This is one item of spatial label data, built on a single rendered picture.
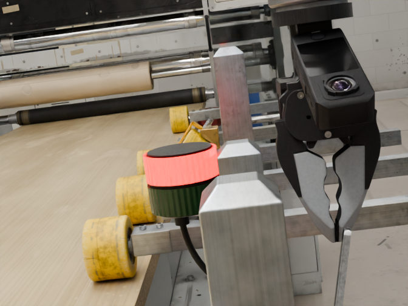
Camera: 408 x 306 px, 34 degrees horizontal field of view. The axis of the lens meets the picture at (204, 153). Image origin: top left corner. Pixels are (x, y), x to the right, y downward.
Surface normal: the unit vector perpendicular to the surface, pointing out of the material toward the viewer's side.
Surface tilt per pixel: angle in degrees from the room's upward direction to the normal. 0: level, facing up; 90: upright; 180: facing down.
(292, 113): 90
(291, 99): 90
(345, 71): 27
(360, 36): 90
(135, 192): 63
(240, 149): 45
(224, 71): 90
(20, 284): 0
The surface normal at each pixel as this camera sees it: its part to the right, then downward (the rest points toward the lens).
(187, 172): 0.18, 0.15
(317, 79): -0.15, -0.78
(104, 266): 0.00, 0.40
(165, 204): -0.51, 0.22
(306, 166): -0.04, 0.18
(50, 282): -0.13, -0.98
